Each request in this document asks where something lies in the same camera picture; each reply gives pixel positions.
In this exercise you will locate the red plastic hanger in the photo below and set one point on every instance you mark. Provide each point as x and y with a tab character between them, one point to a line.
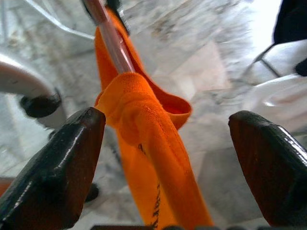
112	40

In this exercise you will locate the black metal drying rack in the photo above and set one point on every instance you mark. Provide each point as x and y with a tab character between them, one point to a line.
271	68

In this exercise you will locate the grey folding table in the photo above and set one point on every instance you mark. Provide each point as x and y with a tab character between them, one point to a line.
19	79

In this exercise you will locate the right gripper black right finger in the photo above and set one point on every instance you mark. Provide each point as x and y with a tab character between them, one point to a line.
275	172

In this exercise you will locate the white garment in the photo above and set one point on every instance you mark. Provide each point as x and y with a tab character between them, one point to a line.
283	95

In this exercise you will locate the orange garment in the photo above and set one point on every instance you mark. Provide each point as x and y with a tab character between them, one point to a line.
148	124

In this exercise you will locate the black garment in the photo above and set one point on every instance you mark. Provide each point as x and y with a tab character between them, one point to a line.
292	21

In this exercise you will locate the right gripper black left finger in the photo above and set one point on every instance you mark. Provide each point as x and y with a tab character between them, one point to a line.
52	172

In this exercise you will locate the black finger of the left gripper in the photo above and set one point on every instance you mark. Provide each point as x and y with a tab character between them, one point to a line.
121	21
86	10

